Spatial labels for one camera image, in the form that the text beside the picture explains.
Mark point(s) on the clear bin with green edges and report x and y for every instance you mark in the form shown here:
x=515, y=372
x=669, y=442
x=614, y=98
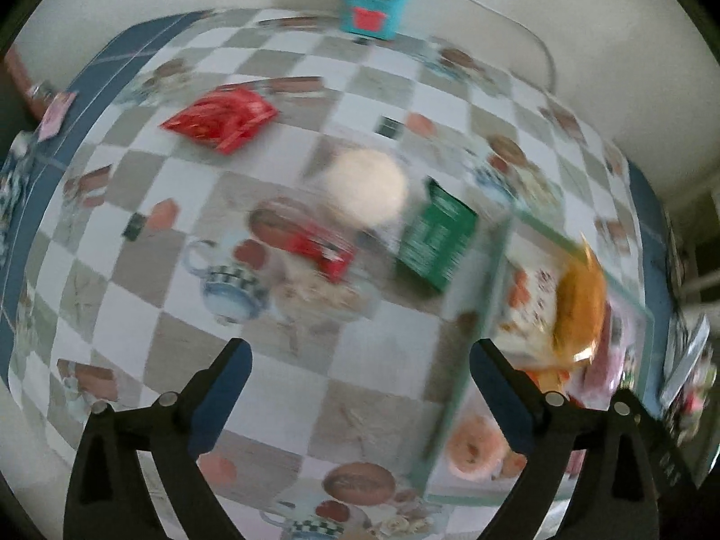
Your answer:
x=458, y=382

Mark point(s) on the silver flat packet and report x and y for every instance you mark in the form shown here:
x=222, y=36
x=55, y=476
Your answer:
x=686, y=360

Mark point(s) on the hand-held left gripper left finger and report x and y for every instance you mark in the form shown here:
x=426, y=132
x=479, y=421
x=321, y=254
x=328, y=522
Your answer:
x=222, y=399

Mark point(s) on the checkered printed tablecloth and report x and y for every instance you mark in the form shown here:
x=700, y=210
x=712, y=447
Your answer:
x=365, y=360

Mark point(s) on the blue and white packet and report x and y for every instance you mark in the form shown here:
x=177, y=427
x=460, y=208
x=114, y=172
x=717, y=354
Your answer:
x=11, y=191

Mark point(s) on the red snack packet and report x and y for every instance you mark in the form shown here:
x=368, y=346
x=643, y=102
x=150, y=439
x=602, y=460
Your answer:
x=219, y=118

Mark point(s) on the small twisted candy wrapper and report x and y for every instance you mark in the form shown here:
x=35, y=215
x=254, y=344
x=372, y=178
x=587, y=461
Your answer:
x=42, y=90

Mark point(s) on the brown wooden furniture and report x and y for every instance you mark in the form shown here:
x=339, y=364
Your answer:
x=17, y=70

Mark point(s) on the small red and white packet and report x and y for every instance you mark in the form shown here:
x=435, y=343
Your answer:
x=315, y=247

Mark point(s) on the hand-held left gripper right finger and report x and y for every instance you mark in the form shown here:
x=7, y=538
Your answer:
x=503, y=399

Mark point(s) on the green box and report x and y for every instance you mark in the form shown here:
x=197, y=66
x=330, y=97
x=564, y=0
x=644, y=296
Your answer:
x=436, y=236

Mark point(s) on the pink snack packet with barcode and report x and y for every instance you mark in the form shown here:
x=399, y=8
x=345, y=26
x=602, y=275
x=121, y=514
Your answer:
x=610, y=360

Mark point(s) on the small pink packet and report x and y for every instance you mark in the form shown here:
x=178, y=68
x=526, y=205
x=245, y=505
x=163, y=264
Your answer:
x=56, y=115

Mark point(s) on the clear packet with orange cake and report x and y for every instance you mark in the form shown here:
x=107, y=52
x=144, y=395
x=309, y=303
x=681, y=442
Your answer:
x=475, y=450

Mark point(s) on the clear packet with round bun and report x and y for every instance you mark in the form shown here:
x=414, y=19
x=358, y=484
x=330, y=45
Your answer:
x=365, y=185

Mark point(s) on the teal box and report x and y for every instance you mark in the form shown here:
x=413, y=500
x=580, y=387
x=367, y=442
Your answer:
x=371, y=5

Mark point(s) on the yellow potato chips bag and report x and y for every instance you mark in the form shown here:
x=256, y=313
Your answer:
x=579, y=304

